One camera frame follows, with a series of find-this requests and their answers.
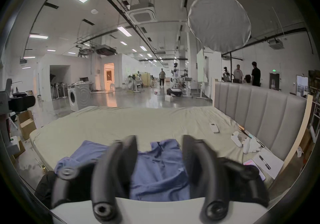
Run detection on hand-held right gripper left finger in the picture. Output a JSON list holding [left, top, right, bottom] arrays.
[[51, 135, 138, 223]]

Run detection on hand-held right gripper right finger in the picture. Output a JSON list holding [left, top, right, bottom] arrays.
[[182, 134, 270, 223]]

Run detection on blue shirt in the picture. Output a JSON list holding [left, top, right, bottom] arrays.
[[54, 139, 191, 201]]

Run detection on phone with pink screen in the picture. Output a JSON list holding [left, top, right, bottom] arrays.
[[242, 159, 266, 181]]

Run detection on bed with beige sheet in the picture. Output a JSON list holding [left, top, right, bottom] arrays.
[[29, 106, 285, 193]]

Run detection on white crumpled cloth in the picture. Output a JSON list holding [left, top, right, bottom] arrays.
[[231, 131, 262, 154]]

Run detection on person's legs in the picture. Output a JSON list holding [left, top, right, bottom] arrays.
[[34, 171, 57, 209]]

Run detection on black pen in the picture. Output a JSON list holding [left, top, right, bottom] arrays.
[[258, 154, 271, 170]]

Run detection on white paper sheet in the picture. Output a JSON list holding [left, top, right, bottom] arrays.
[[244, 148, 285, 180]]

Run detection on grey padded headboard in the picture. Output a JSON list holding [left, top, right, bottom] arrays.
[[212, 78, 313, 164]]

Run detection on white desk with equipment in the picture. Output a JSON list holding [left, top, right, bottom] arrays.
[[184, 78, 213, 100]]

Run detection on white washing machine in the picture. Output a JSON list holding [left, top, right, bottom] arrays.
[[67, 83, 92, 112]]

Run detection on open brown carton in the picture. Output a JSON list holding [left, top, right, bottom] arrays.
[[17, 110, 37, 141]]

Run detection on group of people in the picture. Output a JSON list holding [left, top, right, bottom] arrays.
[[222, 61, 262, 87]]

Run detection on black device on stand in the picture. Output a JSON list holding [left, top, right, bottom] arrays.
[[0, 78, 36, 119]]

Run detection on round white light diffuser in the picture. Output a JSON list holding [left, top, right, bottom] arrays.
[[187, 0, 252, 54]]

